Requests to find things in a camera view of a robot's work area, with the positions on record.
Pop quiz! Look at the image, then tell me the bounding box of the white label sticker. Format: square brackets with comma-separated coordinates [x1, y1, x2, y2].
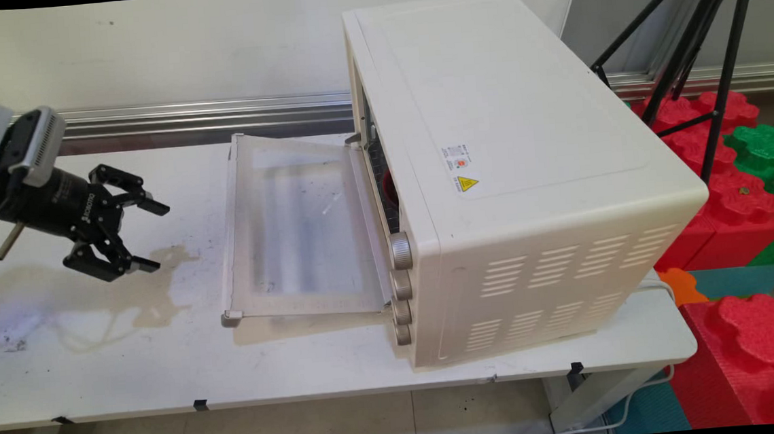
[441, 143, 473, 173]

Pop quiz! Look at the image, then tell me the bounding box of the glass oven door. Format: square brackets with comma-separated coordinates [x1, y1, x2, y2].
[208, 123, 395, 329]

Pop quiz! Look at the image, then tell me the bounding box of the cream toaster oven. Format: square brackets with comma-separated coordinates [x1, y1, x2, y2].
[340, 0, 721, 373]

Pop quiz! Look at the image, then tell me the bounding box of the aluminium wall rail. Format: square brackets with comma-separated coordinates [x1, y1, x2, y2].
[0, 60, 774, 162]

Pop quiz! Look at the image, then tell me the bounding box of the black tripod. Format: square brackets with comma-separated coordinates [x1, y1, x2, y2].
[585, 0, 774, 193]

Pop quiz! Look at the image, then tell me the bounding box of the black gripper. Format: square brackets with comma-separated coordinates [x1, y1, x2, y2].
[0, 158, 176, 291]

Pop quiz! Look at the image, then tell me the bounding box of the large metal oven knob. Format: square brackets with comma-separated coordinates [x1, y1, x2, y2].
[388, 231, 415, 271]

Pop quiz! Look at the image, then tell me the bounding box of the big red foam block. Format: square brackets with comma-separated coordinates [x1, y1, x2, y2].
[664, 293, 774, 433]

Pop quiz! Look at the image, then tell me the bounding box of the orange foam piece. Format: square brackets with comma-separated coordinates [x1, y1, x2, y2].
[658, 266, 711, 310]

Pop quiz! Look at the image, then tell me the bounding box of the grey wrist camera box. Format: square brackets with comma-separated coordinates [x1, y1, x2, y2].
[0, 104, 71, 191]

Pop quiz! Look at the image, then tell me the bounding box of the white table leg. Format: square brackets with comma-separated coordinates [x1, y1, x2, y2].
[543, 364, 675, 434]

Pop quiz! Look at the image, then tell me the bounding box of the white power cable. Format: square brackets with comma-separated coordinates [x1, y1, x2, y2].
[501, 274, 689, 434]

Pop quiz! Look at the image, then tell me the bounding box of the green foam block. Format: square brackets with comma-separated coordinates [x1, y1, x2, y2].
[723, 123, 774, 270]

